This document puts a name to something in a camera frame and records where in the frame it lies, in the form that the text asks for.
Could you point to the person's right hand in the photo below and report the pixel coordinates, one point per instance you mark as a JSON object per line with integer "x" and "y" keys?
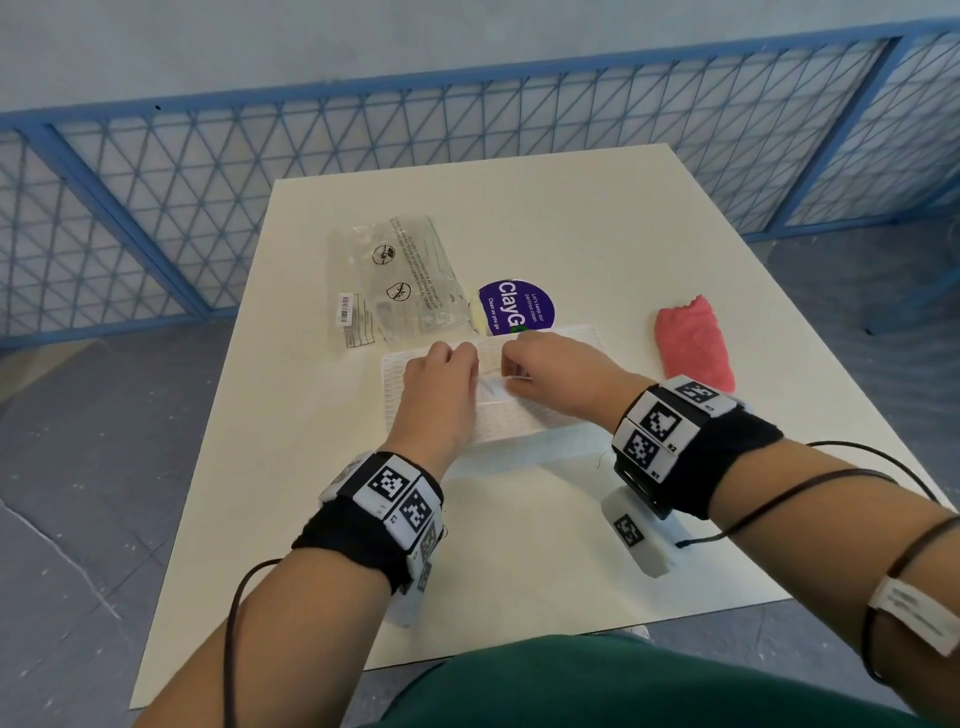
{"x": 577, "y": 379}

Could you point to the person's left hand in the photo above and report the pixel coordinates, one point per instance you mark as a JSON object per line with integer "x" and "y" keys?
{"x": 439, "y": 405}

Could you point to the white tissue box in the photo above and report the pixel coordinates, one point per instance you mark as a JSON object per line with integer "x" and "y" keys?
{"x": 502, "y": 424}

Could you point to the clear plastic tissue packet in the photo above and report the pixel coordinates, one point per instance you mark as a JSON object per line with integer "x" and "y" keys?
{"x": 405, "y": 292}

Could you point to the pink cleaning cloth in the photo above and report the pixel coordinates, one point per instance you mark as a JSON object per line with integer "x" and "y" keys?
{"x": 694, "y": 345}

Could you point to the person's left forearm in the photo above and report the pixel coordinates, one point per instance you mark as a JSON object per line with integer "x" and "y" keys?
{"x": 300, "y": 645}

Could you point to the person's right forearm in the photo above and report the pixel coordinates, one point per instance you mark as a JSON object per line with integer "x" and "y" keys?
{"x": 825, "y": 540}

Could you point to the round purple table sticker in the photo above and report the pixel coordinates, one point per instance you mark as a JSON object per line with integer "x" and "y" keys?
{"x": 517, "y": 304}

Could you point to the black left wristband with markers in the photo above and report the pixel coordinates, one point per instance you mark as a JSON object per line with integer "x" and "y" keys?
{"x": 352, "y": 532}

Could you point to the black wristband with markers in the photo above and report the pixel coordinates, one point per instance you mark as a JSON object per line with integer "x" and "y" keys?
{"x": 352, "y": 532}
{"x": 720, "y": 457}

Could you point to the black right wristband with markers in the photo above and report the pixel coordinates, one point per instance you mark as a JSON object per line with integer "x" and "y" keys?
{"x": 720, "y": 457}

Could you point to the green shirt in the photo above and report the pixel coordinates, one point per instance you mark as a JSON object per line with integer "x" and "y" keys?
{"x": 637, "y": 690}

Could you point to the blue mesh fence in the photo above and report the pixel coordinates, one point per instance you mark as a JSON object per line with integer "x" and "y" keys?
{"x": 450, "y": 79}

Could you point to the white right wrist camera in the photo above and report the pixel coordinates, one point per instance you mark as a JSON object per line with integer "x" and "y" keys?
{"x": 645, "y": 540}

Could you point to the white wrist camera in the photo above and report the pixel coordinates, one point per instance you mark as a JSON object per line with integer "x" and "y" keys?
{"x": 409, "y": 607}
{"x": 645, "y": 540}

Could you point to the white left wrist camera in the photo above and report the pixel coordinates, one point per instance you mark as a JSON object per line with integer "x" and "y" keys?
{"x": 409, "y": 607}

